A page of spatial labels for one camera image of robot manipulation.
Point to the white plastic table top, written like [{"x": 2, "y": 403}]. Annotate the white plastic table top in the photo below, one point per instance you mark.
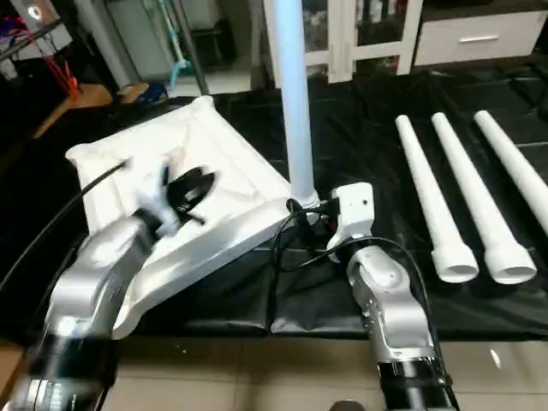
[{"x": 231, "y": 197}]

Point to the white plastic table leg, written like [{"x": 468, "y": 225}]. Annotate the white plastic table leg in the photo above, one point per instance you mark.
[
  {"x": 518, "y": 167},
  {"x": 475, "y": 193},
  {"x": 428, "y": 193},
  {"x": 295, "y": 103}
]

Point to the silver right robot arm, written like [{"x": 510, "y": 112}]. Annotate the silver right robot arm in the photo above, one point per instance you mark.
[{"x": 394, "y": 308}]

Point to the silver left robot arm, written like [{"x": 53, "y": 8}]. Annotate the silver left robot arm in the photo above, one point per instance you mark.
[{"x": 94, "y": 274}]

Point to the black work mat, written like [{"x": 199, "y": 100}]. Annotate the black work mat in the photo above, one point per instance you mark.
[{"x": 300, "y": 291}]

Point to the brown wooden desk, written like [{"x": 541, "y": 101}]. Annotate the brown wooden desk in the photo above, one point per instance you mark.
[{"x": 73, "y": 107}]

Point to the white glass-door cabinet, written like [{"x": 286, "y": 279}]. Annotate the white glass-door cabinet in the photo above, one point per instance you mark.
[{"x": 342, "y": 34}]

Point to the white drawer unit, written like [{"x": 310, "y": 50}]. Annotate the white drawer unit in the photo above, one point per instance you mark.
[{"x": 475, "y": 36}]

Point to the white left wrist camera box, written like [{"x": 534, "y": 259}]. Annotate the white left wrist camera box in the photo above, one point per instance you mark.
[{"x": 156, "y": 197}]

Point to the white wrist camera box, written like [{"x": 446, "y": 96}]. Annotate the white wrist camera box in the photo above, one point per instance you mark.
[
  {"x": 156, "y": 197},
  {"x": 353, "y": 214}
]

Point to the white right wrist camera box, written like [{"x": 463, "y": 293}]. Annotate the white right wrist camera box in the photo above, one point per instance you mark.
[{"x": 353, "y": 214}]

